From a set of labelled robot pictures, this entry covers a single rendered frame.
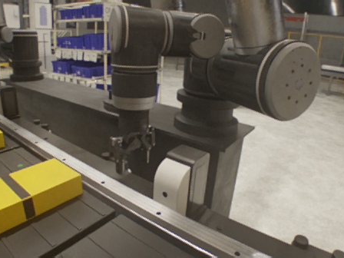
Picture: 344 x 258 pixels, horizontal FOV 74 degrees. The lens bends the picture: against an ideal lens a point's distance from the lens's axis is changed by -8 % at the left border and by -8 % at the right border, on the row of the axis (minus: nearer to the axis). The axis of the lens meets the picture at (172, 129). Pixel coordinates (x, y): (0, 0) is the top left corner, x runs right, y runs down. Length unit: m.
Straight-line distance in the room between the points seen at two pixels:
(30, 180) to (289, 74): 0.54
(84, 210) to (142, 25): 0.37
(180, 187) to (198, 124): 0.45
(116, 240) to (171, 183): 0.18
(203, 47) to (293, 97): 0.25
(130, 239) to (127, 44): 0.38
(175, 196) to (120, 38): 0.32
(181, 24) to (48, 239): 0.47
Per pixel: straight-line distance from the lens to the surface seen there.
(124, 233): 0.30
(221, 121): 0.88
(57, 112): 1.51
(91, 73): 3.18
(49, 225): 0.33
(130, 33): 0.53
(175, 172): 0.44
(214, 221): 0.53
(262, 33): 0.62
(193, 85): 0.85
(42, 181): 0.35
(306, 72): 0.66
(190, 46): 0.59
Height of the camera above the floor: 1.21
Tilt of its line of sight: 20 degrees down
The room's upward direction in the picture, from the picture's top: 4 degrees clockwise
